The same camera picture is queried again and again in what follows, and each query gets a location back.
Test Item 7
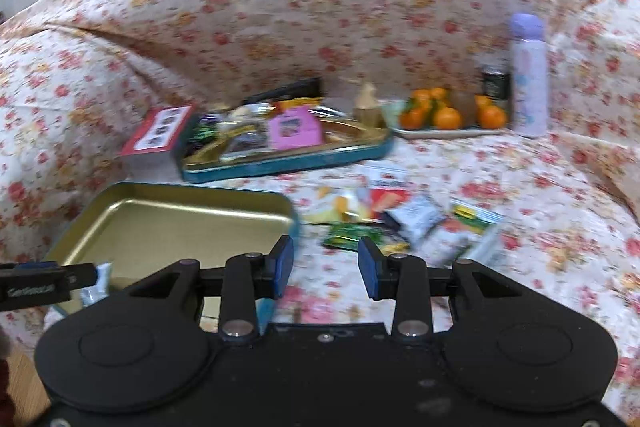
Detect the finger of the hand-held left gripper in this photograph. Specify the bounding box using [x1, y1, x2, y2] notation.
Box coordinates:
[0, 261, 99, 310]

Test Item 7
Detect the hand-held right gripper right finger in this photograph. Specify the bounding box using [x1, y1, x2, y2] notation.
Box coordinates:
[357, 237, 526, 343]

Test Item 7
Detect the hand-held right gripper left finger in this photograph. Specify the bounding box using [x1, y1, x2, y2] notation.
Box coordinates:
[127, 234, 296, 342]

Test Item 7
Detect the white green snack packet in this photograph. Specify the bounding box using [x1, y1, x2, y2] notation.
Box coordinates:
[80, 262, 113, 308]

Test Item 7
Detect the white black snack packet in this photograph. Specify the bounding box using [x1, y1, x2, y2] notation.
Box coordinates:
[382, 194, 448, 245]

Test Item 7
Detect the green yellow snack packet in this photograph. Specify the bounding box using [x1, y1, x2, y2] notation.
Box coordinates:
[445, 202, 505, 260]

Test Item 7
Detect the gold tin lid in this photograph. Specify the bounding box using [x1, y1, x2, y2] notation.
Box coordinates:
[42, 182, 301, 323]

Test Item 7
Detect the dark green snack packet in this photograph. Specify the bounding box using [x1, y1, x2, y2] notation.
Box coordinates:
[322, 222, 411, 255]

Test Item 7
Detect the yellow clear snack packet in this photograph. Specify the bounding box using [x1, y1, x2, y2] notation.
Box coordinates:
[302, 187, 373, 225]

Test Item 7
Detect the teal tin with divider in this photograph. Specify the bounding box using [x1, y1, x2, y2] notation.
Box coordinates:
[181, 104, 393, 184]

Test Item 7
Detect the clear pastry packet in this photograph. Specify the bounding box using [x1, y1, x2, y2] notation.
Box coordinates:
[217, 127, 273, 158]

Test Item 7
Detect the pink snack packet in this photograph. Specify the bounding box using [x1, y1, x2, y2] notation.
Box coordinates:
[267, 107, 323, 152]

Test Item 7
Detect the green foil candy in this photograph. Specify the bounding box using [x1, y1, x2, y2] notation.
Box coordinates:
[190, 122, 221, 148]

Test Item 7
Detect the round cookie packet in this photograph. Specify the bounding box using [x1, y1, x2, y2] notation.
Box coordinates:
[225, 104, 261, 128]

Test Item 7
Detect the white fruit plate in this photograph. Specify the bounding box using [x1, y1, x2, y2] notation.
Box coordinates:
[390, 99, 511, 140]

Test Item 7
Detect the red orange snack packet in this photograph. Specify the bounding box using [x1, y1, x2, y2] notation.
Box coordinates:
[272, 97, 323, 112]

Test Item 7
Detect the brown paper snack bag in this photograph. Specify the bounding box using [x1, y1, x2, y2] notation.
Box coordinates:
[352, 82, 386, 128]

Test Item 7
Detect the pile of tangerines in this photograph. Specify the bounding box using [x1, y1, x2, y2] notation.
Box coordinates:
[399, 87, 508, 131]

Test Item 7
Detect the long black snack packet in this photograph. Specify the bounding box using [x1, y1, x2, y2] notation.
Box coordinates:
[240, 77, 326, 105]

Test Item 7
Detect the red white cardboard box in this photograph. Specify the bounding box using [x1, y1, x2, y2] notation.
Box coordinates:
[119, 104, 197, 182]

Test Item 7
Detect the brown kiwi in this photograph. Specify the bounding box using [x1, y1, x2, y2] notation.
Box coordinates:
[450, 92, 478, 128]

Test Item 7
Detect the dark green drink can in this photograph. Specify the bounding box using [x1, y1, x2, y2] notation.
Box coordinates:
[481, 66, 512, 115]

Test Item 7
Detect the purple thermos bottle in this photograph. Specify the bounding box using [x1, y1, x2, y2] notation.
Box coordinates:
[509, 12, 550, 138]

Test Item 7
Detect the floral sofa cover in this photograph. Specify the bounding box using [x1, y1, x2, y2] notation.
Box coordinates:
[0, 0, 640, 408]

